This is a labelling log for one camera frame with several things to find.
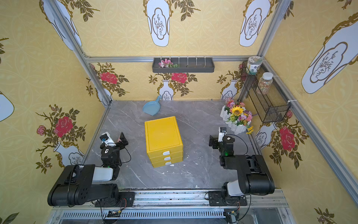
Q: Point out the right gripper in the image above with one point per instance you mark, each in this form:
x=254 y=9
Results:
x=214 y=141

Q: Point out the black wire mesh basket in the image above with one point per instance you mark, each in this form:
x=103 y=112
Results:
x=271 y=106

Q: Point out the jar with patterned label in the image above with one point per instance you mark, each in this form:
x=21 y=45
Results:
x=254 y=64

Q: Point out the dark grey wall shelf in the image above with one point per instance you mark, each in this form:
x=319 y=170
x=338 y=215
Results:
x=186 y=65

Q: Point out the yellow drawer cabinet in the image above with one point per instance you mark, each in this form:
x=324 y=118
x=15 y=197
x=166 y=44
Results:
x=164 y=145

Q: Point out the flowers in white fence pot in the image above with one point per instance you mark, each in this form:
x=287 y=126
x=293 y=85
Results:
x=237 y=117

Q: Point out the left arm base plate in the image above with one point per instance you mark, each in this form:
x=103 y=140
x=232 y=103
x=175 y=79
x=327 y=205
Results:
x=123 y=200

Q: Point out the clear jar white lid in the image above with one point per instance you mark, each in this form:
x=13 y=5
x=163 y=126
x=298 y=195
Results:
x=265 y=83

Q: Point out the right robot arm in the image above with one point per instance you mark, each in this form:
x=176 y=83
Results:
x=253 y=176

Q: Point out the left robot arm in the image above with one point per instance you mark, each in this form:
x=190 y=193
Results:
x=80 y=183

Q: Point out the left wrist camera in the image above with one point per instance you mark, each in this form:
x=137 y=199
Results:
x=107 y=140

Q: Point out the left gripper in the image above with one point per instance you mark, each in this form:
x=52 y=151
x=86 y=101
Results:
x=116 y=144

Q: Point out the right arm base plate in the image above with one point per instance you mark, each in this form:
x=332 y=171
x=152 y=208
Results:
x=216 y=198

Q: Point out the blue plastic dustpan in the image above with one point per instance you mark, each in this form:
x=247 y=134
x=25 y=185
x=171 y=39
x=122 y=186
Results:
x=152 y=107

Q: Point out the small pink flowers on shelf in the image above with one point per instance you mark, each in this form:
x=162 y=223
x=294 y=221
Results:
x=167 y=63

